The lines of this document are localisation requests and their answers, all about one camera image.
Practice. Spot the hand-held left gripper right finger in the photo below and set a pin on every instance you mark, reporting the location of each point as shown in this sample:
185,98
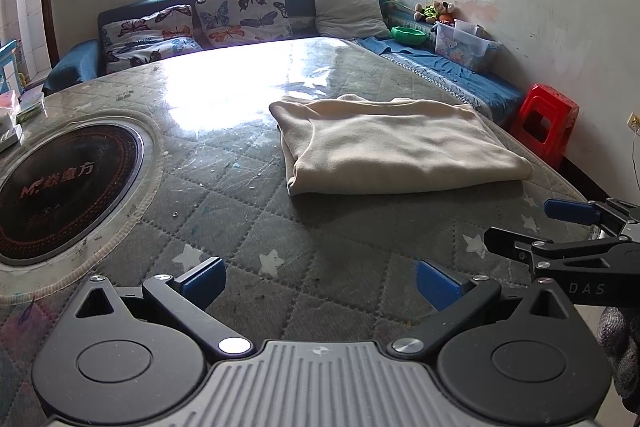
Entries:
437,285

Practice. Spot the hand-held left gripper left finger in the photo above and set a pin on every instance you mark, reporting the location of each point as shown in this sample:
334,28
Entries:
205,282

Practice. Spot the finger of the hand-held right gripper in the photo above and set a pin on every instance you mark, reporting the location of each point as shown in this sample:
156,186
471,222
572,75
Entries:
515,246
570,210

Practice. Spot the beige sweater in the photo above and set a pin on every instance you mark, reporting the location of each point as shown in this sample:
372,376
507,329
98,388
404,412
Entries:
390,142

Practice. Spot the person's right hand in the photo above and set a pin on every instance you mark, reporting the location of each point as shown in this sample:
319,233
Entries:
622,347

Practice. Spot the quilted grey table cover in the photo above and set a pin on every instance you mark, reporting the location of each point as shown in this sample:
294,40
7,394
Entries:
250,217

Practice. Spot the red plastic stool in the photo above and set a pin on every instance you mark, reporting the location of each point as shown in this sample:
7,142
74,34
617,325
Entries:
550,99

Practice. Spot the round black induction cooktop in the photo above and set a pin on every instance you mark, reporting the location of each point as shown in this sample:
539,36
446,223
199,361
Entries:
65,187

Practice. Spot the blue sofa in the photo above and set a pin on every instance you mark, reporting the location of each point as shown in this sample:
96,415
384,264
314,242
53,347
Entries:
450,72

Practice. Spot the clear plastic storage box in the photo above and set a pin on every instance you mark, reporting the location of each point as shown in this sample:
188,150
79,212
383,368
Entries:
460,49

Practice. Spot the green bowl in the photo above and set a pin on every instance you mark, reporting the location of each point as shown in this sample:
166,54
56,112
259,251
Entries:
407,38

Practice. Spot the brown teddy bear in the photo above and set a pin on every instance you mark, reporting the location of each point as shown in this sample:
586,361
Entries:
442,10

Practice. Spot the white box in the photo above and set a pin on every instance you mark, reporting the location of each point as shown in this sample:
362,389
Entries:
9,134

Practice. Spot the small butterfly print pillow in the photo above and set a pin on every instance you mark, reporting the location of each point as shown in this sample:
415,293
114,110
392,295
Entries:
145,37

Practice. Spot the pink packet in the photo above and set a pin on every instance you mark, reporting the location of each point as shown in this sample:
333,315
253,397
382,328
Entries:
6,104

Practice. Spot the large butterfly print pillow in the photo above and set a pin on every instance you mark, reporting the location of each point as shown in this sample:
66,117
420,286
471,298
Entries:
240,12

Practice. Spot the grey pillow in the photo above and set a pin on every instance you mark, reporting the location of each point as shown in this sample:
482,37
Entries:
350,14

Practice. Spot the blue chair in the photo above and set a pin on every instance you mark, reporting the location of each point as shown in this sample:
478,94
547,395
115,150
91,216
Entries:
7,57

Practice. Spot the wall socket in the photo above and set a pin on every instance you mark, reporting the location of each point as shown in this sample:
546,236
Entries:
634,122

